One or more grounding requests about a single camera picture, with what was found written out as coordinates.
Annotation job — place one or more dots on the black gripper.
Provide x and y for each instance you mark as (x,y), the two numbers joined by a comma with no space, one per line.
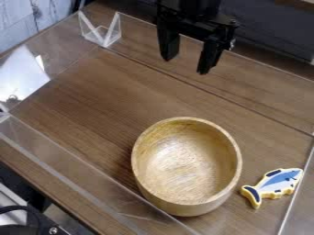
(198,19)

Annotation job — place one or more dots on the brown wooden bowl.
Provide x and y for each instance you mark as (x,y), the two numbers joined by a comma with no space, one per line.
(186,161)

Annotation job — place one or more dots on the blue yellow toy fish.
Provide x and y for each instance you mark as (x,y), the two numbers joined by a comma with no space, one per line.
(275,184)

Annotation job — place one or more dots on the clear acrylic front barrier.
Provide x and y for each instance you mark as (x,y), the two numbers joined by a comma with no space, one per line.
(86,192)

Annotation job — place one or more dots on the clear acrylic corner bracket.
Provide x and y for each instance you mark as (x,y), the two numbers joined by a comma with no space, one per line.
(100,35)

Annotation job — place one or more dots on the black metal mount with screw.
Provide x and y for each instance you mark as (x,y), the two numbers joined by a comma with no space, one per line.
(41,224)

